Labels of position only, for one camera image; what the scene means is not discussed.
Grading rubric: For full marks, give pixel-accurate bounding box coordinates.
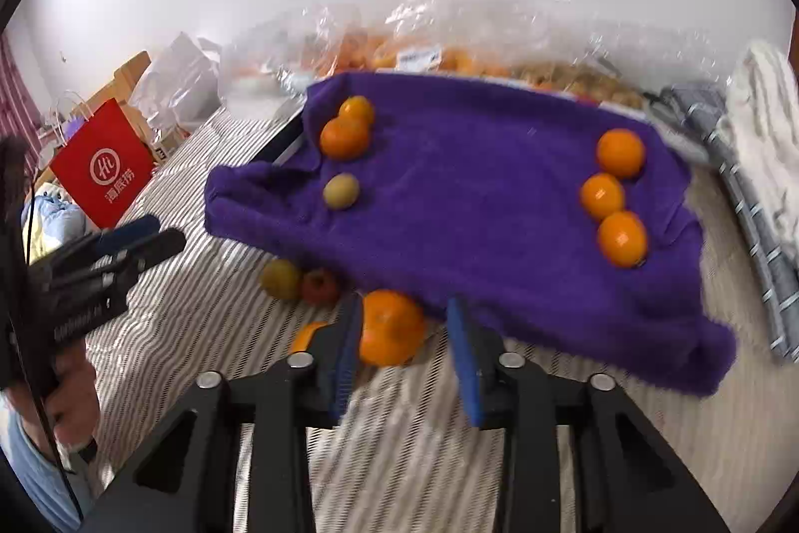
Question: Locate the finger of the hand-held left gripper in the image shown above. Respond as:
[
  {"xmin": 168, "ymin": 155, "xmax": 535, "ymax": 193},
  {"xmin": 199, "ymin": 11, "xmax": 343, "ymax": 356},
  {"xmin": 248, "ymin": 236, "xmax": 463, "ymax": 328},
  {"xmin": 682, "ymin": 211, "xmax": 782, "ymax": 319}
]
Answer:
[
  {"xmin": 59, "ymin": 229, "xmax": 188, "ymax": 293},
  {"xmin": 53, "ymin": 214, "xmax": 162, "ymax": 275}
]

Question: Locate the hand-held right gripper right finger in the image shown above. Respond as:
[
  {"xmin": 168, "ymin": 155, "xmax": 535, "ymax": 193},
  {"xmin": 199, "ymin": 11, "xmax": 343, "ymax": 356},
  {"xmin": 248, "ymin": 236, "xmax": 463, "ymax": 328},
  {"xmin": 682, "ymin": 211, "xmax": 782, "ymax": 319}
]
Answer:
[{"xmin": 446, "ymin": 297, "xmax": 731, "ymax": 533}]

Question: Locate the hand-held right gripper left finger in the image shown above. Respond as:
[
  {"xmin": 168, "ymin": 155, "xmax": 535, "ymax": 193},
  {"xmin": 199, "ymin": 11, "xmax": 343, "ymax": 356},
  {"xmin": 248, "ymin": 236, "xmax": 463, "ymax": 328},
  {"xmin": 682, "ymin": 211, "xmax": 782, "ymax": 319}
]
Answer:
[{"xmin": 81, "ymin": 292, "xmax": 366, "ymax": 533}]

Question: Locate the small red apple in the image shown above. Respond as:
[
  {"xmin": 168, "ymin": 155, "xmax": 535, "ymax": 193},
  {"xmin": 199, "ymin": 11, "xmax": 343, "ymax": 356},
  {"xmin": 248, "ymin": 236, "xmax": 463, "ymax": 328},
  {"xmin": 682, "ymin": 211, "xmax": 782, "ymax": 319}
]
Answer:
[{"xmin": 301, "ymin": 269, "xmax": 341, "ymax": 307}]

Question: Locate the brown kiwi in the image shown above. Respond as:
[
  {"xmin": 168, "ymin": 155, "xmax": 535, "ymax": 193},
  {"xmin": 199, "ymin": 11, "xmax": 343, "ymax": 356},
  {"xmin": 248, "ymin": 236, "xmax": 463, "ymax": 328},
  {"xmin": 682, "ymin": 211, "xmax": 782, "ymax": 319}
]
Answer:
[
  {"xmin": 260, "ymin": 258, "xmax": 305, "ymax": 302},
  {"xmin": 323, "ymin": 172, "xmax": 361, "ymax": 210}
]

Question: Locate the person's left forearm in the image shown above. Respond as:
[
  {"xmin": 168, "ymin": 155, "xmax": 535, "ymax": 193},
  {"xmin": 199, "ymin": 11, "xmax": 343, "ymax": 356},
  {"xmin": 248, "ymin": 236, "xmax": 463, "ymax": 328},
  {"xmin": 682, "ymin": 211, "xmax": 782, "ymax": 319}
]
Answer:
[{"xmin": 0, "ymin": 392, "xmax": 88, "ymax": 533}]

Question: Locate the person's left hand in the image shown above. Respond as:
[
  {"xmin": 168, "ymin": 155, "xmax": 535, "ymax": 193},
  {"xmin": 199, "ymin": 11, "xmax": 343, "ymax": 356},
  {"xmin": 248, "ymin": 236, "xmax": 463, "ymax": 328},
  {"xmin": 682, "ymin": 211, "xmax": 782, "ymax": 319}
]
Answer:
[{"xmin": 45, "ymin": 330, "xmax": 102, "ymax": 450}]

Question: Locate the red paper bag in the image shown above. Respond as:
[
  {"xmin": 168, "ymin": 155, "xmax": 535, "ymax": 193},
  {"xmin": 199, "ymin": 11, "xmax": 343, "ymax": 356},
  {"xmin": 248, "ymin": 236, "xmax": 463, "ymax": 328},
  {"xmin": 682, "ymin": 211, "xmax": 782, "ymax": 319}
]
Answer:
[{"xmin": 48, "ymin": 92, "xmax": 156, "ymax": 231}]

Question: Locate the grey striped mattress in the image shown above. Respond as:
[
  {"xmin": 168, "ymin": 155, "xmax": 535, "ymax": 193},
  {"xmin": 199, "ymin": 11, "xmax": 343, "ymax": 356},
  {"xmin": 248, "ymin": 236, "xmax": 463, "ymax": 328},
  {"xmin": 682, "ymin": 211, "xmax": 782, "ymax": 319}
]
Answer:
[{"xmin": 84, "ymin": 105, "xmax": 799, "ymax": 533}]

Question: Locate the purple towel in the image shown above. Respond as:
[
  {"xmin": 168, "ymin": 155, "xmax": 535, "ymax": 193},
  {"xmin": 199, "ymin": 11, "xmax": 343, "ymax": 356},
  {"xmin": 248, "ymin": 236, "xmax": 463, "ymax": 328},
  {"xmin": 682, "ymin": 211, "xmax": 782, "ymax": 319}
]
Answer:
[{"xmin": 205, "ymin": 71, "xmax": 738, "ymax": 398}]

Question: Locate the translucent plastic bag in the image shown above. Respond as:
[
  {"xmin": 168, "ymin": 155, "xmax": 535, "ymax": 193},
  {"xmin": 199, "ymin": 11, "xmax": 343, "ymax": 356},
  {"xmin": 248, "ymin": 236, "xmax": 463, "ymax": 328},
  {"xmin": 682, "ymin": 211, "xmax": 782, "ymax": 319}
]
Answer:
[{"xmin": 128, "ymin": 31, "xmax": 226, "ymax": 134}]

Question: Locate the dark flat box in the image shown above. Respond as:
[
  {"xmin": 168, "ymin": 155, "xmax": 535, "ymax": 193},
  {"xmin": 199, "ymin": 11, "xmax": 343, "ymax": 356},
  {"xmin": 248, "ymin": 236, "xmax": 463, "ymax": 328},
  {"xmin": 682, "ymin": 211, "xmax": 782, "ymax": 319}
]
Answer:
[{"xmin": 253, "ymin": 99, "xmax": 308, "ymax": 167}]

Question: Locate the red striped curtain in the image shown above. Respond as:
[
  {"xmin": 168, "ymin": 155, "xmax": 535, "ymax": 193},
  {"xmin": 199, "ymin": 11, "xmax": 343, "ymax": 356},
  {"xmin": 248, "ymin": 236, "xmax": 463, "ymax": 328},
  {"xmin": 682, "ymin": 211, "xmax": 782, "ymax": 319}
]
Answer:
[{"xmin": 0, "ymin": 33, "xmax": 41, "ymax": 153}]

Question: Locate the clear plastic bag of oranges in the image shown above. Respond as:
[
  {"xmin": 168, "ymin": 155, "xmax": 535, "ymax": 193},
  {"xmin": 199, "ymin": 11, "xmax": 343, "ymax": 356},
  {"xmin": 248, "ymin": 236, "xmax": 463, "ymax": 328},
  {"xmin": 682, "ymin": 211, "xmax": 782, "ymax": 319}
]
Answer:
[{"xmin": 225, "ymin": 2, "xmax": 519, "ymax": 84}]

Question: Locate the grey plaid cloth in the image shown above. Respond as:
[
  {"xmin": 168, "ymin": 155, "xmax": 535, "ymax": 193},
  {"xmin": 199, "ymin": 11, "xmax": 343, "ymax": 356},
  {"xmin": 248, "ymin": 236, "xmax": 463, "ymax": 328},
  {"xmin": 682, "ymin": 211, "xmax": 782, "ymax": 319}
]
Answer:
[{"xmin": 649, "ymin": 80, "xmax": 799, "ymax": 362}]

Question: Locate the clear plastic bag of kiwis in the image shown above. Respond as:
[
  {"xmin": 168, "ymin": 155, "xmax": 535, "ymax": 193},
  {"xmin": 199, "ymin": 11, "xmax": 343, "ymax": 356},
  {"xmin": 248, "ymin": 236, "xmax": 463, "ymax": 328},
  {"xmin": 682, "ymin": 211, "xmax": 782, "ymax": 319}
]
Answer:
[{"xmin": 437, "ymin": 0, "xmax": 731, "ymax": 115}]

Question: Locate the white cloth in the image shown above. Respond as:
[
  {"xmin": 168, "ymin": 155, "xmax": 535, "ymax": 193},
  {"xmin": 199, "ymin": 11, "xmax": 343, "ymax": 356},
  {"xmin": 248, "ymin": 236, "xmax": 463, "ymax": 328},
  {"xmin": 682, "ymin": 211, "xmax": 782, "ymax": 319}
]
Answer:
[{"xmin": 724, "ymin": 39, "xmax": 799, "ymax": 253}]

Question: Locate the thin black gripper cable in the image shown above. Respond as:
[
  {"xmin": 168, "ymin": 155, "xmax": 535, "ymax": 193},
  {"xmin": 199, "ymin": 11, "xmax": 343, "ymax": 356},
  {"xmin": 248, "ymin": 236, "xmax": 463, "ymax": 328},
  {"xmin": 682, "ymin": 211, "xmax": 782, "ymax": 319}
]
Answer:
[{"xmin": 21, "ymin": 177, "xmax": 85, "ymax": 518}]

